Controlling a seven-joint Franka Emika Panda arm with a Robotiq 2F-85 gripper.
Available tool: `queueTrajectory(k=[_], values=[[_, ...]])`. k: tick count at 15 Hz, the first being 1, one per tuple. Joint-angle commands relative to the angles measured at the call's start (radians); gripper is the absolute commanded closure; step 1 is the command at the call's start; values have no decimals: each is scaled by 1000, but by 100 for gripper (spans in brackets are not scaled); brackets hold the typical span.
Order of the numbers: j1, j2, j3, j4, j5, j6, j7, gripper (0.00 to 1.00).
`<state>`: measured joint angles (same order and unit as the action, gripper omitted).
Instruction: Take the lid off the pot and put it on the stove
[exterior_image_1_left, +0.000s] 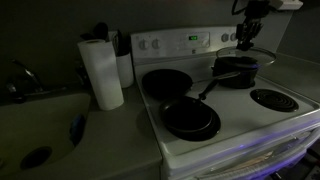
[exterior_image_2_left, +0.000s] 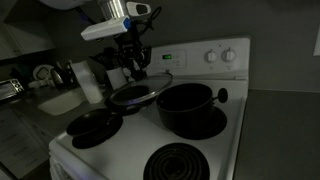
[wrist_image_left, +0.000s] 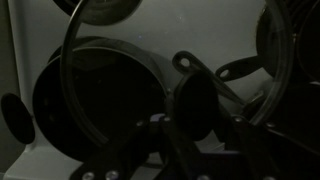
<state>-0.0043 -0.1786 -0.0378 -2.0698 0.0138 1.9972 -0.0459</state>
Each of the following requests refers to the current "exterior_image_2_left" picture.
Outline toaster oven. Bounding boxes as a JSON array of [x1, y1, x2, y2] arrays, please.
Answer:
[[0, 79, 24, 100]]

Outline white electric stove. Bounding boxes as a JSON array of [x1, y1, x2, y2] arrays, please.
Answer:
[[50, 37, 250, 180]]

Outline white paper towel roll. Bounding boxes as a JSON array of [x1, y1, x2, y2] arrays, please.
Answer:
[[71, 61, 103, 104]]

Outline white kitchen sink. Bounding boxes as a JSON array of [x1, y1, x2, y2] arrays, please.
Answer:
[[37, 88, 86, 116]]

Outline front coil burner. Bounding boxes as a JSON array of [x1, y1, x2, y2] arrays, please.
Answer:
[[143, 143, 210, 180]]

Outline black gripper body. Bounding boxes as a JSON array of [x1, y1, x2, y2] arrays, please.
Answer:
[[114, 23, 146, 67]]

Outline white kettle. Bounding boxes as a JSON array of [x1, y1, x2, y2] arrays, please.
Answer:
[[28, 64, 54, 88]]

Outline black frying pan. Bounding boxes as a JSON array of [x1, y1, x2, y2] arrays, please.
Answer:
[[66, 109, 114, 137]]

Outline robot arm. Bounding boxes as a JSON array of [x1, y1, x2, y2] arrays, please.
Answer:
[[39, 0, 154, 80]]

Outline white utensil crock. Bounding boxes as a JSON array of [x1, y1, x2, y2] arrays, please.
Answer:
[[107, 67, 127, 89]]

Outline glass pot lid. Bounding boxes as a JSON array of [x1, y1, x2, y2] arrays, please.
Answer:
[[109, 72, 173, 106]]

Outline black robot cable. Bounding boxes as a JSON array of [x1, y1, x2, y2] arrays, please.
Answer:
[[134, 5, 163, 33]]

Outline black cooking pot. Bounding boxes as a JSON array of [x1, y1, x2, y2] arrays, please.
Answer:
[[156, 83, 228, 133]]

